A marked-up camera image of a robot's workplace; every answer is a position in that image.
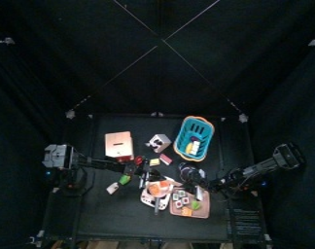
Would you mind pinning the green toy leaf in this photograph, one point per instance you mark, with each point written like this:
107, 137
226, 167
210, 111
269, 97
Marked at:
196, 205

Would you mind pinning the teal plastic toy basket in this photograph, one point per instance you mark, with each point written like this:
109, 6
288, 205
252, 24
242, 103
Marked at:
202, 128

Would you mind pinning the red pink toy block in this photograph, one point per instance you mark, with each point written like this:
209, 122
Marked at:
165, 159

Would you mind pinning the toy sushi piece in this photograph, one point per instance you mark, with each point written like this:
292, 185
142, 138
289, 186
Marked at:
178, 204
182, 193
185, 201
176, 196

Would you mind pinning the wooden toy knife holder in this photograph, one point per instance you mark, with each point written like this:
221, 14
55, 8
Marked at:
158, 142

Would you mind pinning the yellow toy food piece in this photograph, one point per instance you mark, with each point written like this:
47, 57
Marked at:
189, 148

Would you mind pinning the yellow toy cheese piece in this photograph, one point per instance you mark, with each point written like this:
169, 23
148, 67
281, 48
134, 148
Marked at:
186, 212

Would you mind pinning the toy frying pan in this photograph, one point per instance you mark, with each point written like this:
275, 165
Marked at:
157, 194

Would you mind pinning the green yellow toy corn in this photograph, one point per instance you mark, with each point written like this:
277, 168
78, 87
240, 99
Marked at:
125, 179

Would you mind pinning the black toy cooking pot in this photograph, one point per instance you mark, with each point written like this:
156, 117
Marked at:
188, 168

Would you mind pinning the pink toy cutting board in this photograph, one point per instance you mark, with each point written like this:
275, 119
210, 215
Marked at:
202, 212

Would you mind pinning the red toy tomato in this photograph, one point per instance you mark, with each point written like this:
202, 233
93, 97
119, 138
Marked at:
138, 160

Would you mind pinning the white small cube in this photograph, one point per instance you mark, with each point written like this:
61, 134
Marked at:
111, 188

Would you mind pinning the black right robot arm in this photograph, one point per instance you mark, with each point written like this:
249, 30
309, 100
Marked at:
268, 165

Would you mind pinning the yellow toy butter block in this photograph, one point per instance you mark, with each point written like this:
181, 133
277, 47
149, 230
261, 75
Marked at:
154, 162

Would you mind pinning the white toy carton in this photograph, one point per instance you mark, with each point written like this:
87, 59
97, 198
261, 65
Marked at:
196, 146

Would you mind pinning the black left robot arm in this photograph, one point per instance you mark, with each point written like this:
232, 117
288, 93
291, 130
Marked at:
99, 163

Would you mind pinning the white text sticker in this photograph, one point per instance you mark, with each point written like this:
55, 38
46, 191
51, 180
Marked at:
247, 220

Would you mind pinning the white toy stove tray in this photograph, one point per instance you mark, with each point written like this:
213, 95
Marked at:
146, 201

